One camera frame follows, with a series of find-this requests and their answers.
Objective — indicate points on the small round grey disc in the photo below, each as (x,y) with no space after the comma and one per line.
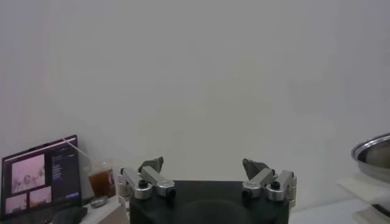
(99,201)

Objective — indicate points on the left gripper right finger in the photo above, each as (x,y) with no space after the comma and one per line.
(259,179)

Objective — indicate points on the white electric cooker base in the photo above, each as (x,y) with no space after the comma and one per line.
(365,188)

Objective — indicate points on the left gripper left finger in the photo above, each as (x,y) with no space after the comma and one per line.
(158,181)

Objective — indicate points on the iced coffee plastic cup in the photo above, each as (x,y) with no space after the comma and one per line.
(102,182)

